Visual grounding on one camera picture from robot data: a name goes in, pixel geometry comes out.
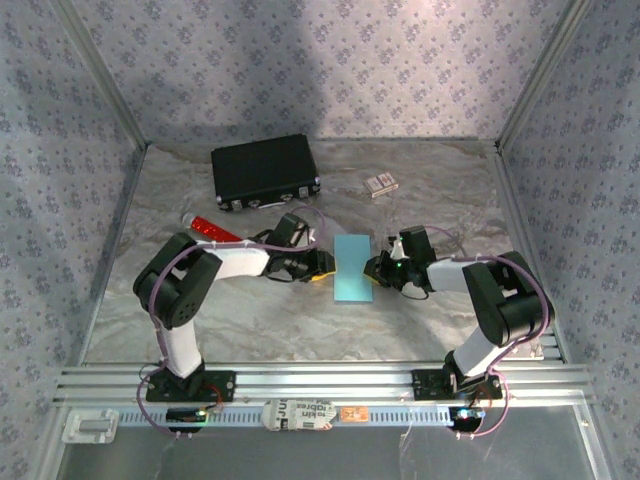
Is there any light blue paper sheet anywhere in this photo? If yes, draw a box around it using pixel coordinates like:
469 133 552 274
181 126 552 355
333 234 375 304

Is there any playing card box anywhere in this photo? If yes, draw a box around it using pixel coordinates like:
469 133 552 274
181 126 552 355
363 169 401 200

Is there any red glitter tube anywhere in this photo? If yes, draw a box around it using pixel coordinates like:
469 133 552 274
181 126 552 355
179 211 249 244

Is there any black briefcase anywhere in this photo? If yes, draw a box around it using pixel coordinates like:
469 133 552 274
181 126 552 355
209 133 322 215

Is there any newspaper wrapped roll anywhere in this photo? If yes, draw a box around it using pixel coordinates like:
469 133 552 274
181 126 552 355
262 398 337 433

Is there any black right controller board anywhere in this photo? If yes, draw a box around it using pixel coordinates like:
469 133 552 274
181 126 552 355
448 406 486 431

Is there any black controller board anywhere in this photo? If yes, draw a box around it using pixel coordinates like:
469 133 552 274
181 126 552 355
165 407 209 434
448 406 486 431

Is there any black left controller board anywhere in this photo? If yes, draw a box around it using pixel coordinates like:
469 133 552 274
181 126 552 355
165 407 209 434

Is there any long aluminium base rail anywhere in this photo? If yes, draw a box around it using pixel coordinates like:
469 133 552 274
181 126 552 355
52 364 594 404

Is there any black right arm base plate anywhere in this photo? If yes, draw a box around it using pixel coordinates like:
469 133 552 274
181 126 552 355
412 368 504 401

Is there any aluminium side rail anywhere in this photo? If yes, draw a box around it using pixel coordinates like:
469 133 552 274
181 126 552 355
74 144 151 366
492 142 569 364

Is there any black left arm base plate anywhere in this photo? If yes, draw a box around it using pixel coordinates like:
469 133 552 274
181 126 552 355
144 369 237 404

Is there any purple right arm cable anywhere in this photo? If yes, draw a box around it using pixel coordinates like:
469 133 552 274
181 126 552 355
424 224 556 441

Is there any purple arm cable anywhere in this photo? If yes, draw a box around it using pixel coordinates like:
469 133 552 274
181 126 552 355
424 224 556 441
137 206 326 442

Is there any slotted grey cable duct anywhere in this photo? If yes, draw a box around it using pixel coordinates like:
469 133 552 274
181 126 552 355
117 404 456 429

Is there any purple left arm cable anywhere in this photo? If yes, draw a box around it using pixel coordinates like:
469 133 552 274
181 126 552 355
137 206 326 442

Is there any aluminium corner post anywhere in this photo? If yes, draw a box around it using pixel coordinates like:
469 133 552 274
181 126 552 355
52 0 151 149
494 0 599 151

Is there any white plastic bracket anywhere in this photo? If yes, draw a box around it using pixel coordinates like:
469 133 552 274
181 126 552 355
60 408 121 445

